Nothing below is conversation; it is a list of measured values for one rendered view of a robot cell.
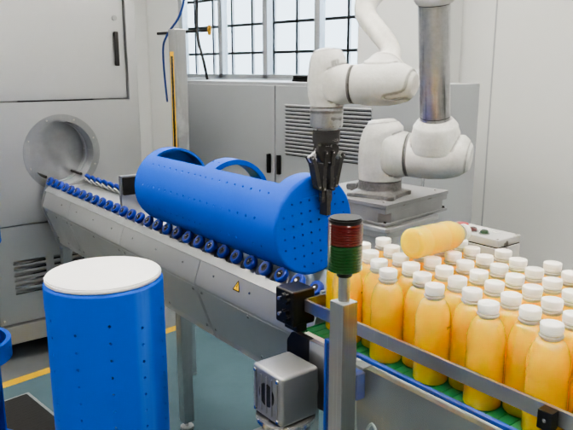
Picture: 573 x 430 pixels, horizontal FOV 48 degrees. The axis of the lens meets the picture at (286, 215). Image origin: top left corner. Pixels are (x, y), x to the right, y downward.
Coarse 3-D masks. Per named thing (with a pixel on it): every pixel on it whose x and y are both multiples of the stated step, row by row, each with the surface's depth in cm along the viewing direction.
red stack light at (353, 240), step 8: (328, 224) 116; (360, 224) 115; (328, 232) 116; (336, 232) 114; (344, 232) 114; (352, 232) 114; (360, 232) 115; (328, 240) 116; (336, 240) 115; (344, 240) 114; (352, 240) 114; (360, 240) 116
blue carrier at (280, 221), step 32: (160, 160) 230; (192, 160) 252; (224, 160) 208; (160, 192) 223; (192, 192) 206; (224, 192) 193; (256, 192) 182; (288, 192) 173; (192, 224) 211; (224, 224) 192; (256, 224) 179; (288, 224) 175; (320, 224) 182; (256, 256) 190; (288, 256) 177; (320, 256) 184
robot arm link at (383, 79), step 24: (360, 0) 189; (360, 24) 185; (384, 24) 179; (384, 48) 171; (360, 72) 163; (384, 72) 160; (408, 72) 159; (360, 96) 164; (384, 96) 161; (408, 96) 161
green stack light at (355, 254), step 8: (328, 248) 117; (336, 248) 115; (344, 248) 115; (352, 248) 115; (360, 248) 116; (328, 256) 117; (336, 256) 115; (344, 256) 115; (352, 256) 115; (360, 256) 116; (328, 264) 117; (336, 264) 116; (344, 264) 115; (352, 264) 115; (360, 264) 117; (336, 272) 116; (344, 272) 115; (352, 272) 116
